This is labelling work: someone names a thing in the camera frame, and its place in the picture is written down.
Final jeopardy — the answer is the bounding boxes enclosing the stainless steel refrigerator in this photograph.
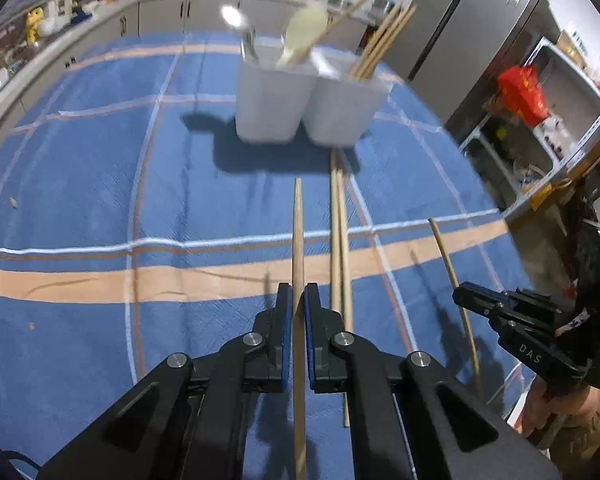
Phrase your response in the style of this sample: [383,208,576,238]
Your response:
[385,0,559,136]

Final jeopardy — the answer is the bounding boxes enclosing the red plastic bag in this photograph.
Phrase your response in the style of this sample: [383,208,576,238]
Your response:
[496,65,550,128]

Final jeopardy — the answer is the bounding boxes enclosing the blue plaid tablecloth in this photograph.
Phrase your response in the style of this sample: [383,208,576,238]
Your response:
[0,32,530,464]

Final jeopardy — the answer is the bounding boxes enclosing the wooden chopsticks in holder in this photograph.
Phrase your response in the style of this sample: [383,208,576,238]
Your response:
[348,4,417,81]

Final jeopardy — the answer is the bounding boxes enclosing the wooden chopstick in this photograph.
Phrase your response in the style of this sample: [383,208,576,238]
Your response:
[428,218,483,398]
[291,178,306,480]
[334,169,356,428]

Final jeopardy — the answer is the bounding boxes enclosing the person's hand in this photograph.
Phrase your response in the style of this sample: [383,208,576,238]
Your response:
[519,377,600,437]

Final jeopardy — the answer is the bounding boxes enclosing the wooden chopstick beside it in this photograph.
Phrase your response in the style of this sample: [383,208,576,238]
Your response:
[334,169,356,428]

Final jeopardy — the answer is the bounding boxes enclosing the long wooden stick in holder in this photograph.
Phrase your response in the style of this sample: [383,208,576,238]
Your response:
[283,0,368,66]

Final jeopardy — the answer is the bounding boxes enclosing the metal spoon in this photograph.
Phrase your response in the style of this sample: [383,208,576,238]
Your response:
[220,4,259,63]

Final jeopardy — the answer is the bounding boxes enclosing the metal storage shelf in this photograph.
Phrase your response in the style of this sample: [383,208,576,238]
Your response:
[460,38,600,220]

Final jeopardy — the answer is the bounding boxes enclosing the cream plastic spoon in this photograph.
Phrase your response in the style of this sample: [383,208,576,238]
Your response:
[276,4,328,67]

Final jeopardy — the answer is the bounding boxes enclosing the white plastic utensil holder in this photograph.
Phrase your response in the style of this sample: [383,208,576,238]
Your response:
[235,41,317,144]

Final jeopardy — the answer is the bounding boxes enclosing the yellow toy figure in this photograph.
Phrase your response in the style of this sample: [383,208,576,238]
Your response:
[26,6,44,46]

